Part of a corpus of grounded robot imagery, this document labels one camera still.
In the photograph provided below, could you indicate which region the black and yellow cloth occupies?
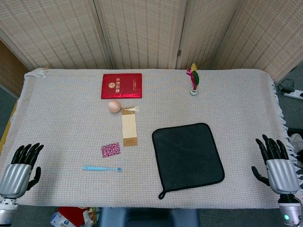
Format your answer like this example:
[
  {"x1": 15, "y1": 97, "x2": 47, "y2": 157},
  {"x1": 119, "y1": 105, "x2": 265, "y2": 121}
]
[{"x1": 151, "y1": 122, "x2": 225, "y2": 200}]

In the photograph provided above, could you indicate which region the light blue toothbrush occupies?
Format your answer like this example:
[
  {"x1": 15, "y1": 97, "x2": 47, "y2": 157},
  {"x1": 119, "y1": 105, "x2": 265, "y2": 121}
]
[{"x1": 82, "y1": 166, "x2": 124, "y2": 173}]

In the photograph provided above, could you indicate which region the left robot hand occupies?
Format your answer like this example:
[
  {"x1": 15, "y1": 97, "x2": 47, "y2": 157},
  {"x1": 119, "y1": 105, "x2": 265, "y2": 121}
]
[{"x1": 0, "y1": 143, "x2": 45, "y2": 199}]

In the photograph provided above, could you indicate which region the red bag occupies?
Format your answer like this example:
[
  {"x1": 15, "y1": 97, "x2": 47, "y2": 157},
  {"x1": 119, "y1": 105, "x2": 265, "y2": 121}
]
[{"x1": 58, "y1": 206, "x2": 89, "y2": 227}]

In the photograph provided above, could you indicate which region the red certificate booklet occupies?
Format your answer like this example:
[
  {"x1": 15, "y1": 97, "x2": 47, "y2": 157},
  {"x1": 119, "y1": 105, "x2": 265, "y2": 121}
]
[{"x1": 100, "y1": 73, "x2": 143, "y2": 100}]

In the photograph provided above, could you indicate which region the beige woven tablecloth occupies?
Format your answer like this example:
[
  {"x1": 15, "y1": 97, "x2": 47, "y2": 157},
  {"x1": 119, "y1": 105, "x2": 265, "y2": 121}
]
[{"x1": 0, "y1": 68, "x2": 299, "y2": 210}]

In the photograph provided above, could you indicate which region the woven folding screen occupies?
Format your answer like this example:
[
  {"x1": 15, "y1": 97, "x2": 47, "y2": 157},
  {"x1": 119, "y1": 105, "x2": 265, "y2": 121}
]
[{"x1": 0, "y1": 0, "x2": 303, "y2": 98}]

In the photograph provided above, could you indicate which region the pink glitter square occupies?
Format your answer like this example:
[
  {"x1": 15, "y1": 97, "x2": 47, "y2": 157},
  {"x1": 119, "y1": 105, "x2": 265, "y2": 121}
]
[{"x1": 101, "y1": 142, "x2": 121, "y2": 158}]

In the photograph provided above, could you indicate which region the colourful feather shuttlecock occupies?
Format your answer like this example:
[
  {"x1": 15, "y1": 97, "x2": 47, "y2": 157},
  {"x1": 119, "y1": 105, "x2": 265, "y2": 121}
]
[{"x1": 186, "y1": 63, "x2": 200, "y2": 96}]

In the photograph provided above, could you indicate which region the beige bookmark with tassel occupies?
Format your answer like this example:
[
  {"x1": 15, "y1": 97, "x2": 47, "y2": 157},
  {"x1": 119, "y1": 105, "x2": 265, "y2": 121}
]
[{"x1": 121, "y1": 106, "x2": 140, "y2": 147}]

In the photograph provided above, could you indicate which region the white blue package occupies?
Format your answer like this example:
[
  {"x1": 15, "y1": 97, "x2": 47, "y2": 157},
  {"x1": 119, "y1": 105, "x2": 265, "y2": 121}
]
[{"x1": 50, "y1": 212, "x2": 74, "y2": 227}]

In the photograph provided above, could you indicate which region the brown egg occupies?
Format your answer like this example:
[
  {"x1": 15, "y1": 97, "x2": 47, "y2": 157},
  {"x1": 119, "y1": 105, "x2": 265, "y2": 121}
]
[{"x1": 108, "y1": 100, "x2": 122, "y2": 114}]

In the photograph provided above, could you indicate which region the white power strip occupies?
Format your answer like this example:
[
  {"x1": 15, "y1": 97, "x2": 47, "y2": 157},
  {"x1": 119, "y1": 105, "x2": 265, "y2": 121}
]
[{"x1": 283, "y1": 89, "x2": 303, "y2": 100}]

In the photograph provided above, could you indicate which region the dark blue chair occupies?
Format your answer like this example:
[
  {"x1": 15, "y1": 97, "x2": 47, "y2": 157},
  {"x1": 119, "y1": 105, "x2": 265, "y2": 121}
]
[{"x1": 99, "y1": 207, "x2": 201, "y2": 227}]

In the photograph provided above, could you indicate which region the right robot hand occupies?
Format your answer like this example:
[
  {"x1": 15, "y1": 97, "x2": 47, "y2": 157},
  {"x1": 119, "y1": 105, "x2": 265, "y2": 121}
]
[{"x1": 251, "y1": 134, "x2": 301, "y2": 195}]

